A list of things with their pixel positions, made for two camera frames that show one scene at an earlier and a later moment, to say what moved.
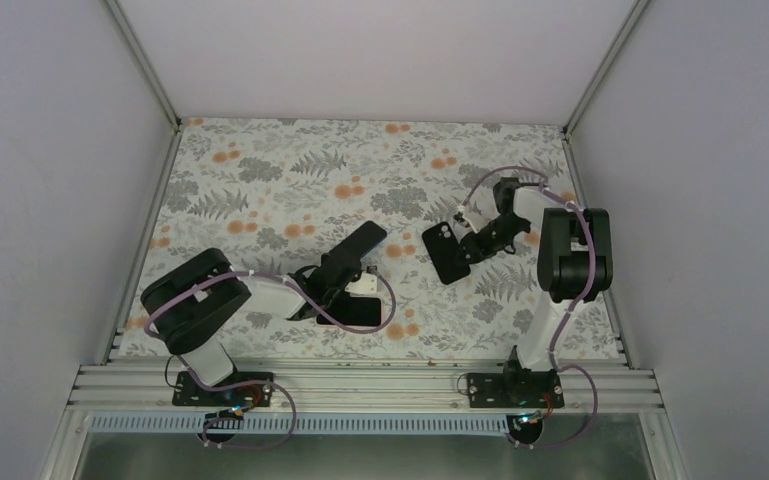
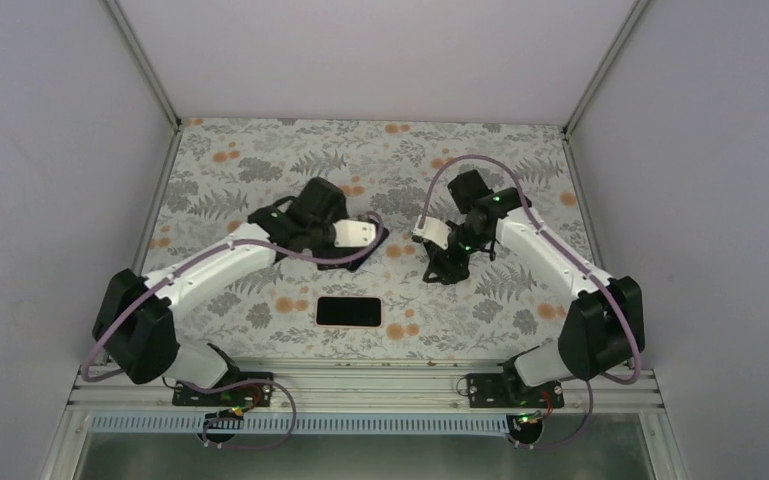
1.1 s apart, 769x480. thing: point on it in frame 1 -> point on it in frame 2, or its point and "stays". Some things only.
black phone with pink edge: [353, 311] stays
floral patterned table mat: [281, 194] stays
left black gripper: [324, 257] -> [340, 212]
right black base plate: [515, 390] stays
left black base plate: [188, 392] stays
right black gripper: [478, 250] -> [445, 264]
